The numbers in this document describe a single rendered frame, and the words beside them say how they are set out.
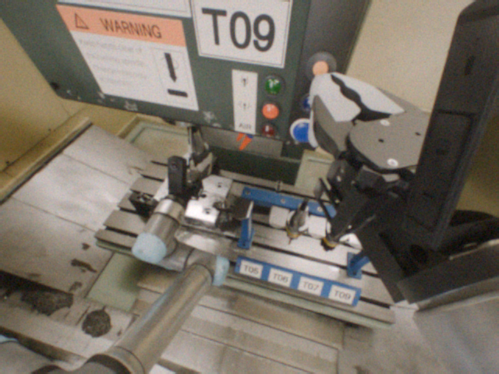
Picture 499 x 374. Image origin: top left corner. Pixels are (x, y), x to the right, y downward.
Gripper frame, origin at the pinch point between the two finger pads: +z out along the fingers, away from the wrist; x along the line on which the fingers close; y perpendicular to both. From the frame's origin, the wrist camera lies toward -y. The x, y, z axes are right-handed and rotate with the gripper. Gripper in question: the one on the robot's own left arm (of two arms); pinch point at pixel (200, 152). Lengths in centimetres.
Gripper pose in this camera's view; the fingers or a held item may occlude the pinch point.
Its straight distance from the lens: 74.6
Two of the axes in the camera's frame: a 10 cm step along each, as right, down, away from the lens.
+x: 9.7, 2.2, -1.3
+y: -0.2, 5.8, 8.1
